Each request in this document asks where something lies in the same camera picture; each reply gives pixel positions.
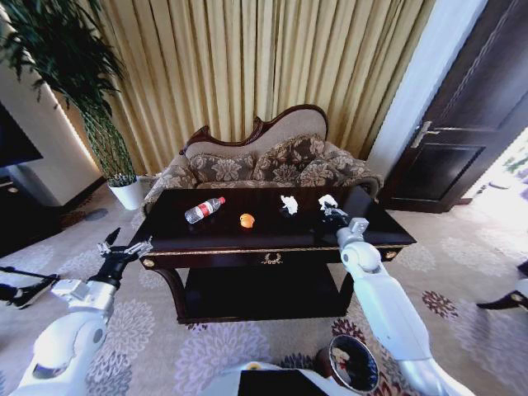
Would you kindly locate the white plant pot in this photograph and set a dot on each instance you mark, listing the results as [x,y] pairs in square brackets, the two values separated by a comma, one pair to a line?
[128,194]

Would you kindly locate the orange fruit peel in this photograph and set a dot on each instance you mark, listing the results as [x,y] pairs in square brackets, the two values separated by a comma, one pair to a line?
[246,220]

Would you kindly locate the tall green potted plant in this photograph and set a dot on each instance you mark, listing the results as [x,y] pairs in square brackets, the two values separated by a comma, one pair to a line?
[70,57]

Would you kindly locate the crumpled white tissue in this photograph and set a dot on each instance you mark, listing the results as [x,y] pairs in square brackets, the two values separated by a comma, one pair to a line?
[328,201]
[289,204]

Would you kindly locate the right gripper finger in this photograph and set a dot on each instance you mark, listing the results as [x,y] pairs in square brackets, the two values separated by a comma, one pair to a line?
[341,213]
[327,213]

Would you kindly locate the black television screen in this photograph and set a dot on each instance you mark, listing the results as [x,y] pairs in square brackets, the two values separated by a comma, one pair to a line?
[14,142]

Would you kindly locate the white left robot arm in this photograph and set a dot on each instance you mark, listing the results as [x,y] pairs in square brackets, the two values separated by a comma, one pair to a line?
[62,334]

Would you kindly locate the round dark trash bin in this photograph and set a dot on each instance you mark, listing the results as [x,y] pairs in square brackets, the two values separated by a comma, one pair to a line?
[354,365]

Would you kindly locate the beige pleated curtain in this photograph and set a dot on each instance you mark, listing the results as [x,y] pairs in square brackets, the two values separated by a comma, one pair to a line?
[247,66]

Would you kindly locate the brown floral cushion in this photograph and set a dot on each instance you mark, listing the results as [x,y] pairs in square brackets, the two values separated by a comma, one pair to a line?
[288,154]
[334,171]

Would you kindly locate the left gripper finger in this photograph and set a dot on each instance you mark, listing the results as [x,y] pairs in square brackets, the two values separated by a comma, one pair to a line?
[139,247]
[110,240]

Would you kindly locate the clear plastic water bottle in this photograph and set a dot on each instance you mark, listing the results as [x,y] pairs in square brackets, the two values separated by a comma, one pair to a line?
[203,209]

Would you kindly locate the black floor stand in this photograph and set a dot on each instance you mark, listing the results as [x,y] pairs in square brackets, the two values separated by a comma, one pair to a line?
[24,290]

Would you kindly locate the dark wooden door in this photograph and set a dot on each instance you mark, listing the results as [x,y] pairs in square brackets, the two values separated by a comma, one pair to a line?
[466,103]

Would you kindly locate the pale trash in bin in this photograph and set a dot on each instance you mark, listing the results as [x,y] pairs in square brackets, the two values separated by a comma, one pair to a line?
[340,354]

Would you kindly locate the beige floral sofa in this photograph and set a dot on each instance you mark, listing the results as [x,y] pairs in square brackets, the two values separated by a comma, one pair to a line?
[272,132]

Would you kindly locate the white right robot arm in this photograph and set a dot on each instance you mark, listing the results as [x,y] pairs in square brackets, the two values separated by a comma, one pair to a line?
[383,305]

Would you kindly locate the dark wooden coffee table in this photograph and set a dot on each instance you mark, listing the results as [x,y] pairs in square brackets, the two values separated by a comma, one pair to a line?
[264,239]

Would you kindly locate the dark wooden chair leg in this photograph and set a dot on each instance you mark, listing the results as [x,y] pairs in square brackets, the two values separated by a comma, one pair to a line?
[505,299]

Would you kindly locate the dark television cabinet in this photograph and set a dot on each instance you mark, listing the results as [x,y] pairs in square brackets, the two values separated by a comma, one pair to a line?
[24,214]

